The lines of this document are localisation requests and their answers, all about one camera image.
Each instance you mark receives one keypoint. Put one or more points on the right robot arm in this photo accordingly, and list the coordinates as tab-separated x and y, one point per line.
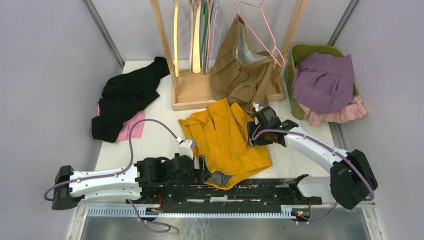
351	179

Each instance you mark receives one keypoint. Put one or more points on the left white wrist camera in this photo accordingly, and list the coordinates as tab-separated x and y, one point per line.
186	146

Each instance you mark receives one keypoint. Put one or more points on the green plastic hanger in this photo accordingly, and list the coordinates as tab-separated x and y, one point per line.
203	33

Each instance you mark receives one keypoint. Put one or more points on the green plastic bin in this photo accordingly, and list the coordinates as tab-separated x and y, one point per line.
298	53

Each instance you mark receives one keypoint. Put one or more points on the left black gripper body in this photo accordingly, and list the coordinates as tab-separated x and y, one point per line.
196	175

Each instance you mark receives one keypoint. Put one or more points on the black garment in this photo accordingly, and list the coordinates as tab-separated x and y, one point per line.
124	100

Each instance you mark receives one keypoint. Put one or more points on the light pink ruffled garment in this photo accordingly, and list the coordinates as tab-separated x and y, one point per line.
353	111

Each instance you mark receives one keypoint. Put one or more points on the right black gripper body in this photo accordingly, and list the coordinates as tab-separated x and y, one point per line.
261	138

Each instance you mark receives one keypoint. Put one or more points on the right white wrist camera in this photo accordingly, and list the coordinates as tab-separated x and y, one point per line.
257	106

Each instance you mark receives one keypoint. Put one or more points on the wooden hanger rack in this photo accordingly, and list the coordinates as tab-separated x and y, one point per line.
192	90

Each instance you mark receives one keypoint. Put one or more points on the purple garment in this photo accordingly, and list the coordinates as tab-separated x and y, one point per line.
324	83

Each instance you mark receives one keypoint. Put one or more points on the tan pleated skirt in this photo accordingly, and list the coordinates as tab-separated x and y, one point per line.
239	74

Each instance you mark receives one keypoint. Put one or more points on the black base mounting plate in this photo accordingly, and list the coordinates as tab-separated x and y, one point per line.
256	195

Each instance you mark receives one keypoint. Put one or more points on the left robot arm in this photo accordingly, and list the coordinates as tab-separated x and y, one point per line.
142	180

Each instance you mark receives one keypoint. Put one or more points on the aluminium frame rail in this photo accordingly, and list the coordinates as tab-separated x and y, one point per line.
225	221

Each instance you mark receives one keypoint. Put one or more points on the yellow garment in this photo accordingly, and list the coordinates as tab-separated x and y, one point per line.
221	136

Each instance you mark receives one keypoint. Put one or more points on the yellow plastic hanger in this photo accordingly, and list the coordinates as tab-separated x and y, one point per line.
175	36

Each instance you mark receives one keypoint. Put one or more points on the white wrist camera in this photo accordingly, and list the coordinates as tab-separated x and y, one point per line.
186	146
257	106

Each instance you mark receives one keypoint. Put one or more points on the pink wire hanger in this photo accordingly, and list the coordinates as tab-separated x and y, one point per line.
253	14
210	7

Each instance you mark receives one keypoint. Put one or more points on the blue wire hanger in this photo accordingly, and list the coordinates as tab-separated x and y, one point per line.
214	43

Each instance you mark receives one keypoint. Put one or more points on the beige wooden hanger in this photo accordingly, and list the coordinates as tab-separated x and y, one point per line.
195	57

